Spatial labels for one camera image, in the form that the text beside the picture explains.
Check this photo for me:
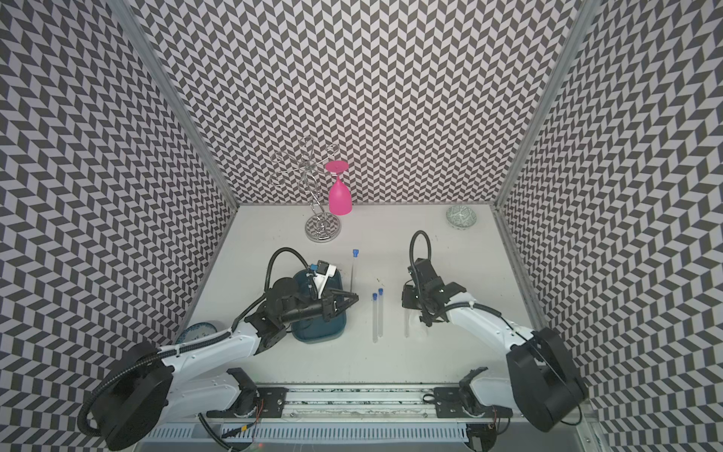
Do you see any blue patterned plate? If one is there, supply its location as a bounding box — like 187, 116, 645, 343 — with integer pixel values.
175, 321, 220, 345

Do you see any pink plastic wine glass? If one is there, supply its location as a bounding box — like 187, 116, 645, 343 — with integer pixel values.
325, 160, 353, 216

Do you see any teal plastic water tub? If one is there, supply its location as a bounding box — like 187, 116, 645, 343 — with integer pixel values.
290, 270, 346, 344

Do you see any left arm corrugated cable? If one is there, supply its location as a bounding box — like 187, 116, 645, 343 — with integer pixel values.
264, 247, 312, 295

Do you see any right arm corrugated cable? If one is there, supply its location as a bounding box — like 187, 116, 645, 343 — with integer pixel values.
407, 230, 433, 284

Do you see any chrome glass rack stand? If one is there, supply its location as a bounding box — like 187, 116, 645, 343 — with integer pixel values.
271, 137, 342, 243

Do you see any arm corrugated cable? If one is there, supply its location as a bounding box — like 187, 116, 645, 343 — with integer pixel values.
407, 230, 433, 284
264, 247, 312, 295

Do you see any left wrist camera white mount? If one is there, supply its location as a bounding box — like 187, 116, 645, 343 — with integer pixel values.
310, 260, 337, 299

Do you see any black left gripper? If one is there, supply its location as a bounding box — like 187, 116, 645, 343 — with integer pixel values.
281, 287, 359, 325

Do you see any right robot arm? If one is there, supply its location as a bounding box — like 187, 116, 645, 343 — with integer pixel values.
402, 258, 589, 432

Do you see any patterned ceramic bowl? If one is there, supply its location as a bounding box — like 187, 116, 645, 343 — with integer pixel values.
445, 205, 477, 230

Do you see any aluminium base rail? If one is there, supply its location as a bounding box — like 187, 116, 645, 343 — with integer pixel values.
210, 383, 513, 423

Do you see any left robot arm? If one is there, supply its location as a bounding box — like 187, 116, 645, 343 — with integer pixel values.
76, 277, 359, 451

